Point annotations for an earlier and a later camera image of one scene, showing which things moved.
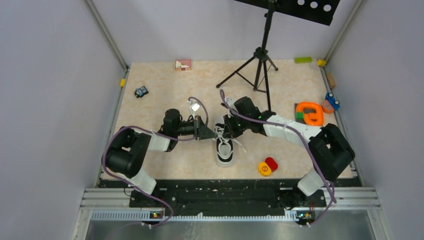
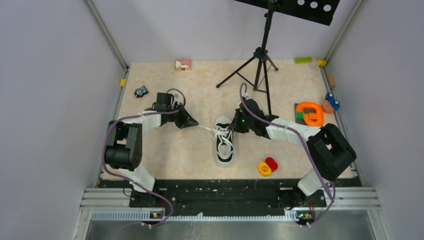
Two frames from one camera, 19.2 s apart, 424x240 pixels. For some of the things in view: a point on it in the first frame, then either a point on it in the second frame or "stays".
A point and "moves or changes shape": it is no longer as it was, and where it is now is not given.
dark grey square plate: x=302 y=120 stays
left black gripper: x=201 y=131 -> x=186 y=120
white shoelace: x=218 y=129 moves or changes shape
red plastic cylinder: x=272 y=164 stays
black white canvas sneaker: x=224 y=154 stays
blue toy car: x=329 y=97 stays
